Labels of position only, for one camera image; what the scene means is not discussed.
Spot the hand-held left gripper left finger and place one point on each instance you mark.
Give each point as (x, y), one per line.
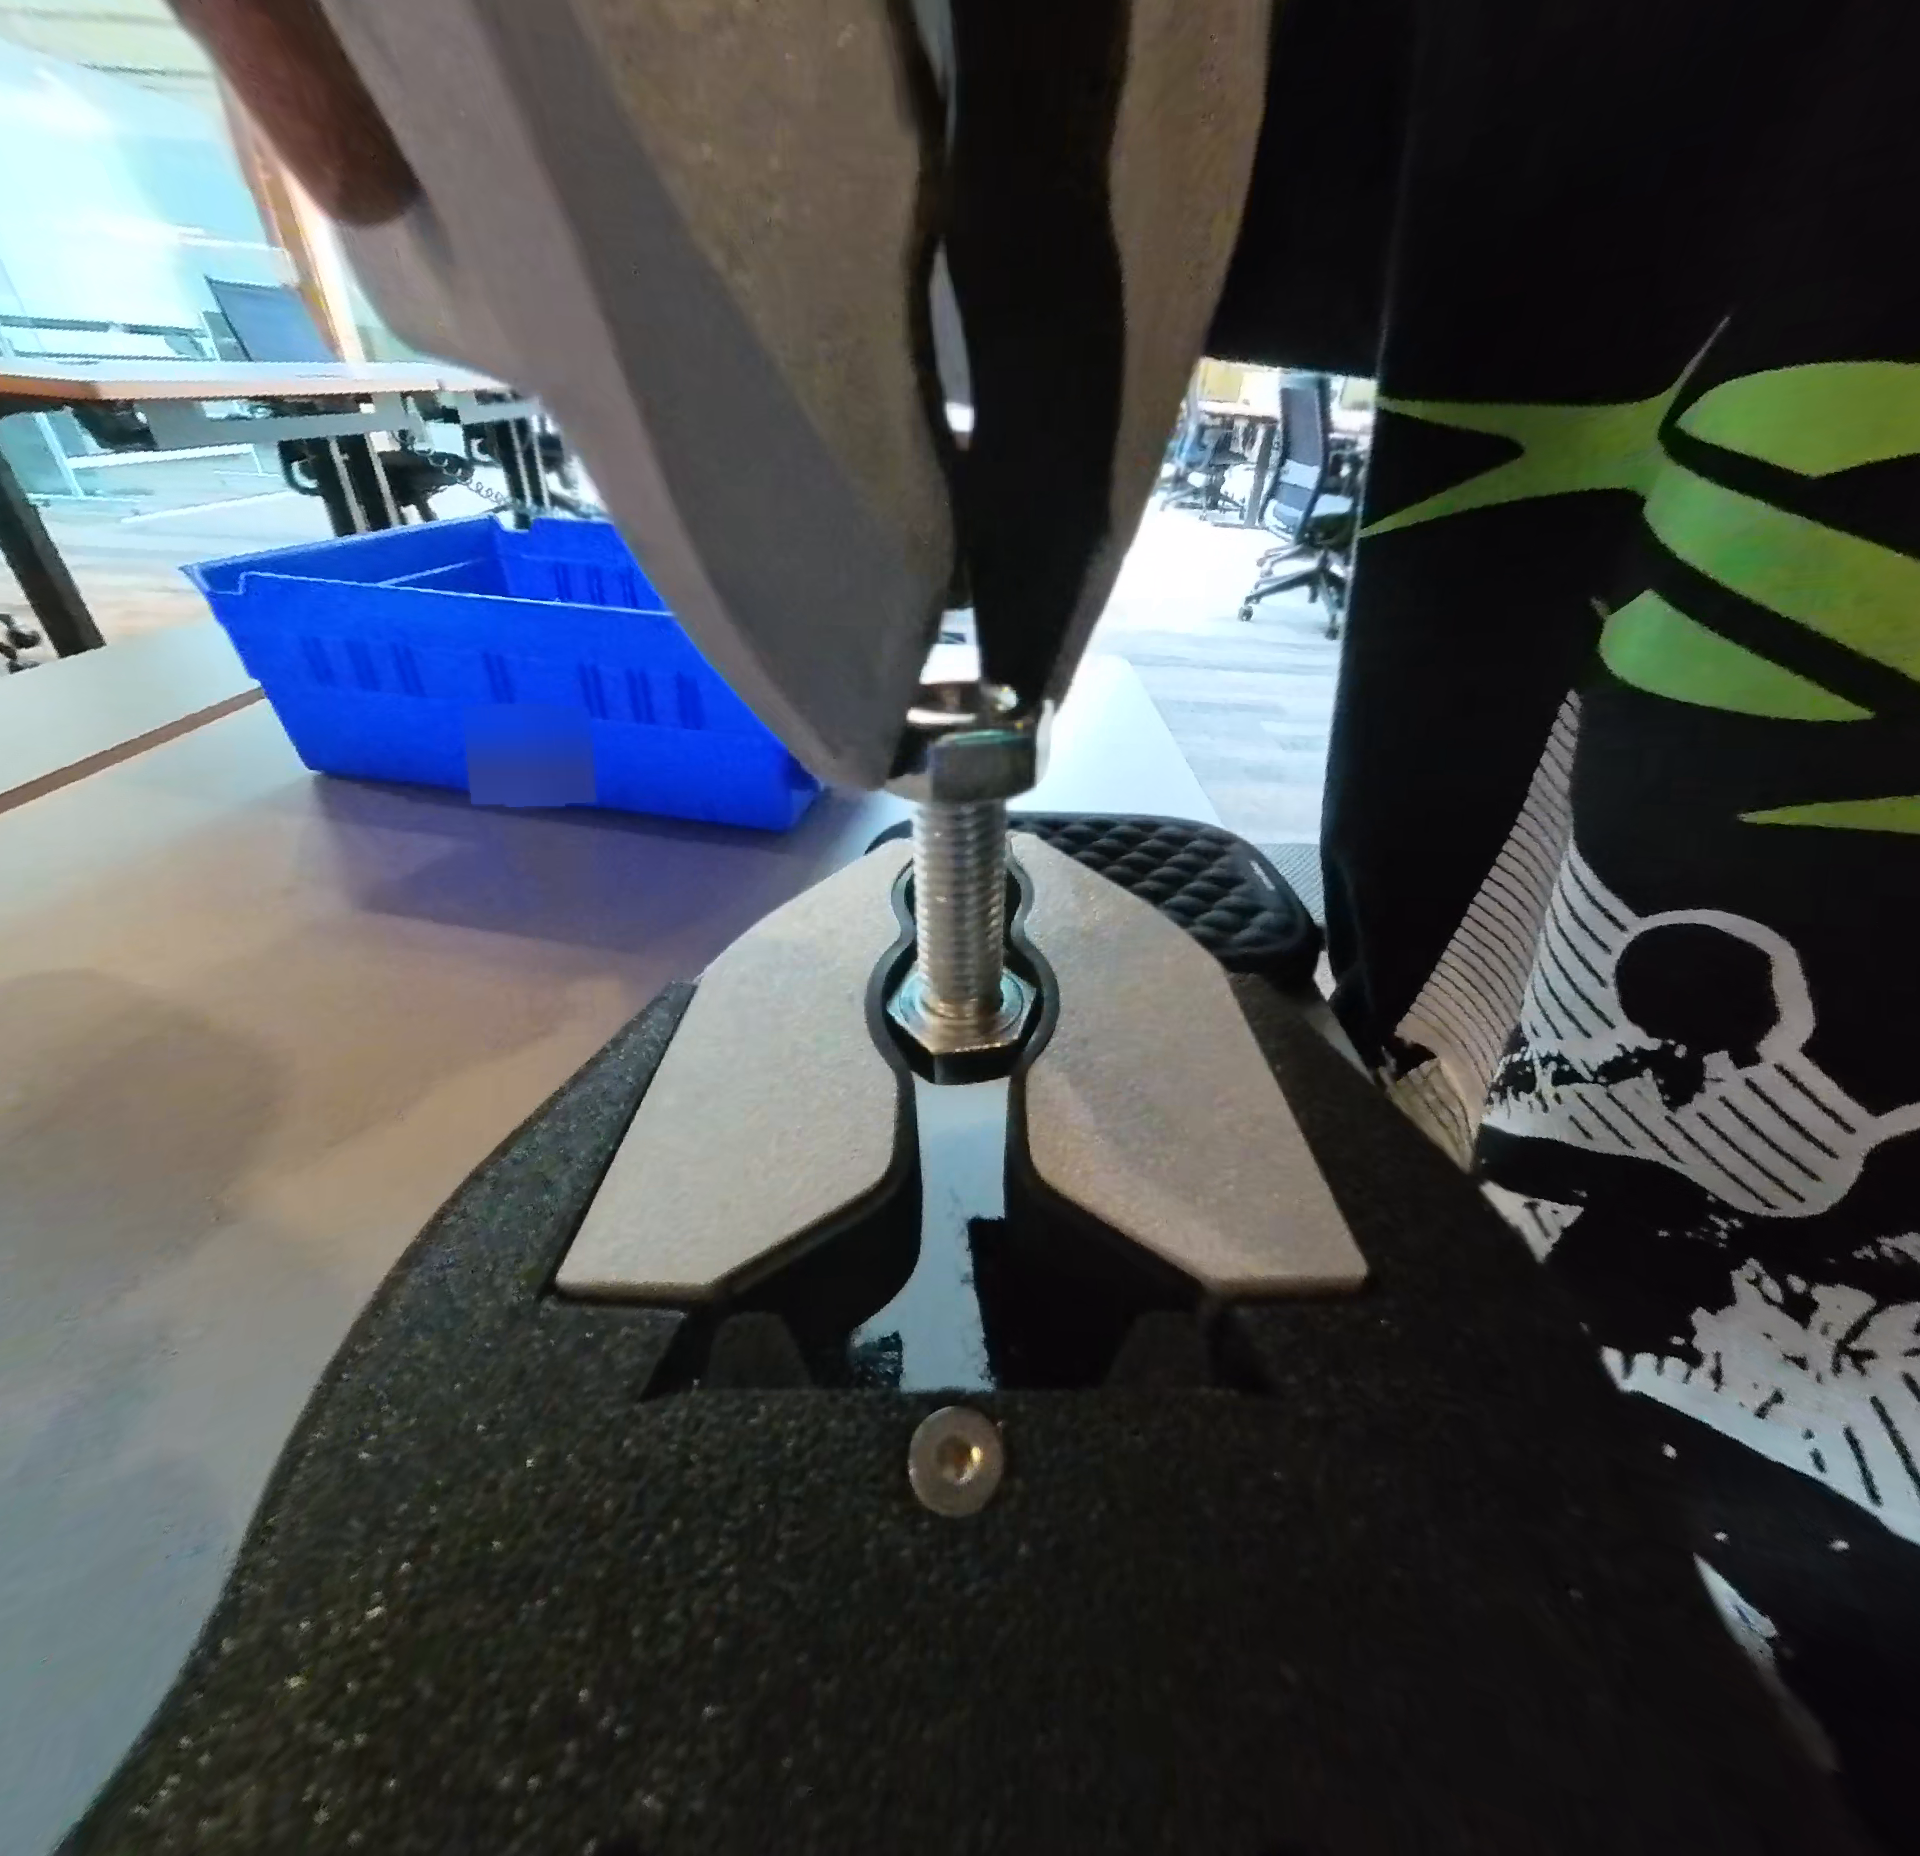
(748, 1106)

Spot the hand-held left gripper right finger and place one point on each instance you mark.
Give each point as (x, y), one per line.
(1168, 1106)

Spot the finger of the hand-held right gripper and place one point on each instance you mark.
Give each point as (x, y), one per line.
(1186, 161)
(721, 309)

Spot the silver hex nut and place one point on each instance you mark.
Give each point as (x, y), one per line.
(961, 1040)

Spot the silver hex bolt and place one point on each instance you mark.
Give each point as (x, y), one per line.
(961, 897)

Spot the person's right hand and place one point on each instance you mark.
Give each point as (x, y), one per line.
(284, 69)

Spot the black quilted wrist rest pad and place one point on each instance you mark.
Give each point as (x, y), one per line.
(1186, 873)

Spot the black office chair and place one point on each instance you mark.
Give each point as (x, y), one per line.
(1305, 491)
(1206, 464)

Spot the person's black printed shirt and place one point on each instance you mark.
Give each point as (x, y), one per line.
(1499, 836)

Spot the dark computer monitor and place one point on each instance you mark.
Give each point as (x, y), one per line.
(270, 323)

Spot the blue plastic bin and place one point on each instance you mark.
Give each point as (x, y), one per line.
(375, 672)

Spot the wooden office desk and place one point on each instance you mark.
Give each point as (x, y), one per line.
(226, 381)

